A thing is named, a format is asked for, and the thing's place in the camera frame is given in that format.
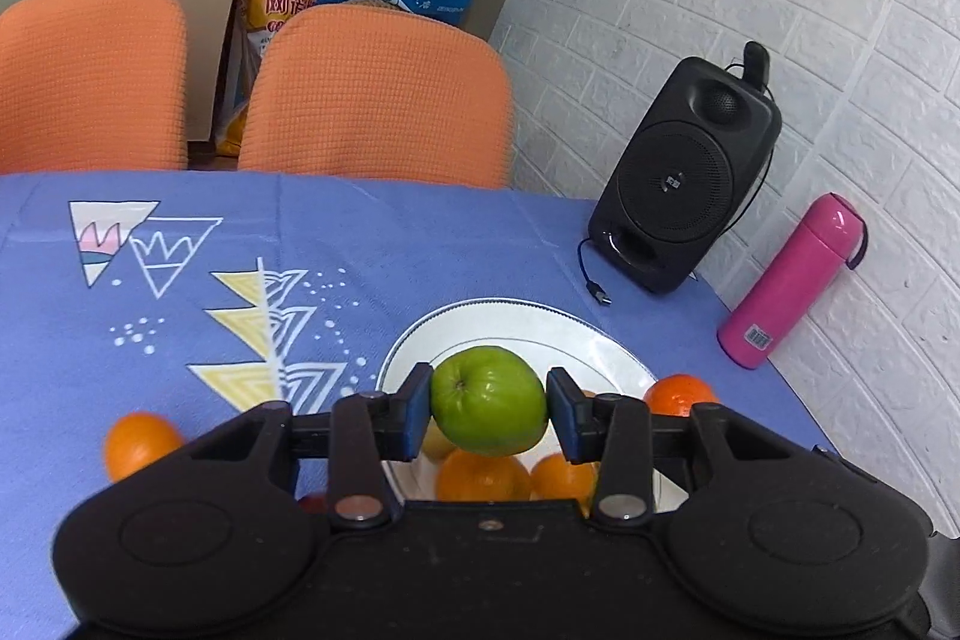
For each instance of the orange tangerine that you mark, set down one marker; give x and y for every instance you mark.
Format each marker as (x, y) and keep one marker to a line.
(139, 445)
(679, 396)
(562, 479)
(480, 479)

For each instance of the blue printed tablecloth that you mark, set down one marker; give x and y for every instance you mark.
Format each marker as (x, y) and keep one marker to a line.
(187, 325)

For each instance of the mottled red plum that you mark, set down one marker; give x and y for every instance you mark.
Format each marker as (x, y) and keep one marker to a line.
(311, 501)

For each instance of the orange chair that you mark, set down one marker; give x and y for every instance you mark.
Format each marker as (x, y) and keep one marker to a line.
(375, 100)
(90, 85)

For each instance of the black speaker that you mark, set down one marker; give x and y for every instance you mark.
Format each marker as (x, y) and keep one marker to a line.
(675, 183)

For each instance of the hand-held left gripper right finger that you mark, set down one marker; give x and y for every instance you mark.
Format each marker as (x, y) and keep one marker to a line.
(561, 419)

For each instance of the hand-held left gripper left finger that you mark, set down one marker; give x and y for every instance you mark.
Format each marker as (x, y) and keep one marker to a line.
(416, 411)

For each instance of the tan longan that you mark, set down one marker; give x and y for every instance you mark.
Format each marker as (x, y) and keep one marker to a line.
(439, 441)

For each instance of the white plate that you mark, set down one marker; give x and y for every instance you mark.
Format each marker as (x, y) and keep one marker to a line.
(495, 325)

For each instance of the green jujube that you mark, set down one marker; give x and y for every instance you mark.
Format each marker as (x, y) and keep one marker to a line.
(487, 400)

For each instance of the pink thermos bottle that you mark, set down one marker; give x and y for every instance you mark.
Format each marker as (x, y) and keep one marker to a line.
(787, 280)

